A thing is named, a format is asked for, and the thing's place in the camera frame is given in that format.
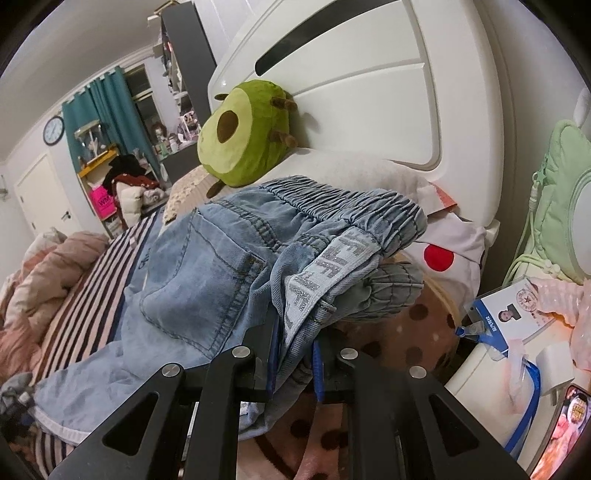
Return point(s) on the green avocado plush toy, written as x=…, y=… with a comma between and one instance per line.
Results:
x=242, y=134

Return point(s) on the pile of clothes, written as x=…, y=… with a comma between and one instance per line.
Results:
x=134, y=184

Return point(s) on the striped bed sheet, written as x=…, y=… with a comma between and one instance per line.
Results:
x=92, y=295

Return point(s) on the white door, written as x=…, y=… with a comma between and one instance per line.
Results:
x=41, y=194

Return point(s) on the dark tall shelf unit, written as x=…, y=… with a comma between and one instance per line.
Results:
x=182, y=55

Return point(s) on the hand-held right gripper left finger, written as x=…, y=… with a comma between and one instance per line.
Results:
x=273, y=344

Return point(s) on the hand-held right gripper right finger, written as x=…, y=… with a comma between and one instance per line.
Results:
x=317, y=369

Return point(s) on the floral beige pillow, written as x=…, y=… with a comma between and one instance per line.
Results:
x=182, y=194

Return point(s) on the round wall clock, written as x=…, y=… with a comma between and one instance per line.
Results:
x=53, y=130

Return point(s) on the pink quilted blanket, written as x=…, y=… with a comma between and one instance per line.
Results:
x=32, y=286

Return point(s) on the pink bag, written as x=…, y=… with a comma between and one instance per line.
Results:
x=104, y=203

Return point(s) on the teal curtain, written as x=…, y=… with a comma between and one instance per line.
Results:
x=108, y=115

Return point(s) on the yellow shelf rack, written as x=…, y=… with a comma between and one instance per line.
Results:
x=99, y=184

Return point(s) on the white nightstand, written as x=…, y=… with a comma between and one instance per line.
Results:
x=489, y=383

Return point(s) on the white bed headboard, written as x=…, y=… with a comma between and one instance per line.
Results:
x=369, y=83

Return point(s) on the light blue denim pants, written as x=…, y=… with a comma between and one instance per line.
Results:
x=221, y=277

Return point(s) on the white pillow with red dot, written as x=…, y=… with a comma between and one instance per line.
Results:
x=443, y=240

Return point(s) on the smartphone with lit screen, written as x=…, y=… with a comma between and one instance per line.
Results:
x=565, y=434

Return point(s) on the white power adapter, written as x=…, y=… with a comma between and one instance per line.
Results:
x=551, y=369

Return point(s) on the pink crinkled plastic wrap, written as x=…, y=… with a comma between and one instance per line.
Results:
x=565, y=300

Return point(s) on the light green padded cushion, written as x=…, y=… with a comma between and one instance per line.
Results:
x=561, y=203

